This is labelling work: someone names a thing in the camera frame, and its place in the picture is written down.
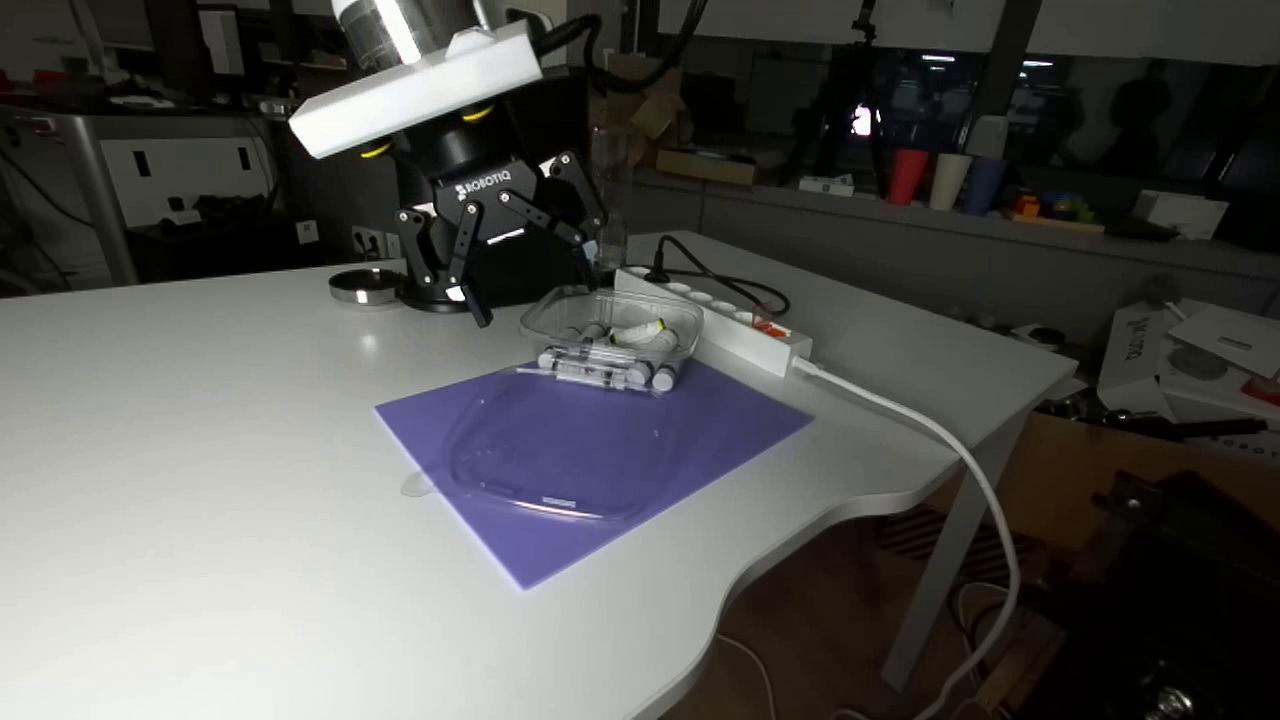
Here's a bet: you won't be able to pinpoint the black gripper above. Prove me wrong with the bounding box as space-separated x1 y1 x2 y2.
388 88 609 331

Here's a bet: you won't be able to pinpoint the clear plastic clamshell container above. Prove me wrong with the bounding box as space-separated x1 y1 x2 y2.
444 275 709 529

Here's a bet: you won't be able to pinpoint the black coffee machine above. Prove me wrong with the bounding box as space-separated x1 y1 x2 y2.
394 76 611 320

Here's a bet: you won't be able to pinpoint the round metal disc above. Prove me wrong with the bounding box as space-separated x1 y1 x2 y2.
329 263 409 309

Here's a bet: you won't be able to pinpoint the white power strip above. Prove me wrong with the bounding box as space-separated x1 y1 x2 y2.
611 262 817 386

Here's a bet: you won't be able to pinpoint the purple rectangular mat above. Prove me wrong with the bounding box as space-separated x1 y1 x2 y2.
372 348 817 593

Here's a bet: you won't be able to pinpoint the white metal cabinet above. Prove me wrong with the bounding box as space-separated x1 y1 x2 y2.
66 110 288 288

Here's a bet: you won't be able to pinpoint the red cup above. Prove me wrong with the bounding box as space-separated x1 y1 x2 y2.
882 144 935 211

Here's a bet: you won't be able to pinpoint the white cup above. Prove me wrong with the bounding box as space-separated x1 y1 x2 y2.
922 150 975 222

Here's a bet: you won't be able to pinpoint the blue cup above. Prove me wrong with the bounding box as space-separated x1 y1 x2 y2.
961 157 1012 222

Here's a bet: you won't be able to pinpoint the small white box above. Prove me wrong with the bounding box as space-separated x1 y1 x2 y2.
1131 183 1230 246

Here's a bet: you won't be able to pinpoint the white printed carton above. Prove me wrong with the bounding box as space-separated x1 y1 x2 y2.
1097 291 1280 433

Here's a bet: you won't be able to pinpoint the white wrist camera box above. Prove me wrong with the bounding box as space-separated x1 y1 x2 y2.
284 16 544 165

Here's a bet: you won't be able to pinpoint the black power cable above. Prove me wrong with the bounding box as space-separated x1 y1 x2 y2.
653 232 795 320

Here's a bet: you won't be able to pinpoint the white power cable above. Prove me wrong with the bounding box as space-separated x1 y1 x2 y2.
792 358 1026 720

